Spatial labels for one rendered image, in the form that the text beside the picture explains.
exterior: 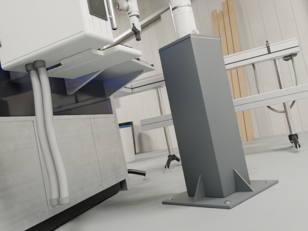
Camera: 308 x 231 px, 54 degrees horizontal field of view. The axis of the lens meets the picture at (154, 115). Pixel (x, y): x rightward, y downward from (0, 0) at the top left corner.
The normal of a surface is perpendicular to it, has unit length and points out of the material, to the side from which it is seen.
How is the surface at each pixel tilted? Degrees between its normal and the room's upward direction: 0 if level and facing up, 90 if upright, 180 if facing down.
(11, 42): 90
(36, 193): 90
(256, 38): 90
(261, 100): 90
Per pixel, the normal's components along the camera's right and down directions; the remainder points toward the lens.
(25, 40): -0.44, 0.04
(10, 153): 0.93, -0.20
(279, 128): -0.74, 0.11
